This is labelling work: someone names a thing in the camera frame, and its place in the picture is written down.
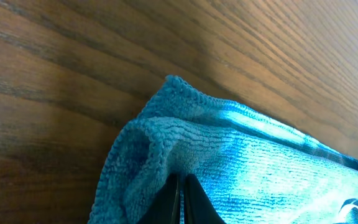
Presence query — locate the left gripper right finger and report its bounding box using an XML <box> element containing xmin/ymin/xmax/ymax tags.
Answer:
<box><xmin>184</xmin><ymin>174</ymin><xmax>225</xmax><ymax>224</ymax></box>

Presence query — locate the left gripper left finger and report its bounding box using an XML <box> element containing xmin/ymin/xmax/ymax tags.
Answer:
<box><xmin>137</xmin><ymin>174</ymin><xmax>180</xmax><ymax>224</ymax></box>

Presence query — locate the blue microfiber cloth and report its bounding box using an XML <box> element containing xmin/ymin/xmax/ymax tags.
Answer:
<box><xmin>89</xmin><ymin>76</ymin><xmax>358</xmax><ymax>223</ymax></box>

